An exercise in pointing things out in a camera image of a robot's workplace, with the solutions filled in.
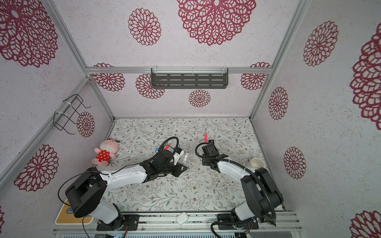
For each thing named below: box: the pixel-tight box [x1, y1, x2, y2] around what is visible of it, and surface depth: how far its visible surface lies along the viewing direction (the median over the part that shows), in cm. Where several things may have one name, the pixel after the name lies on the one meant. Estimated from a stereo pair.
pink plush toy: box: [91, 137, 120, 167], surface depth 96 cm
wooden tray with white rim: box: [54, 198, 94, 226], surface depth 71 cm
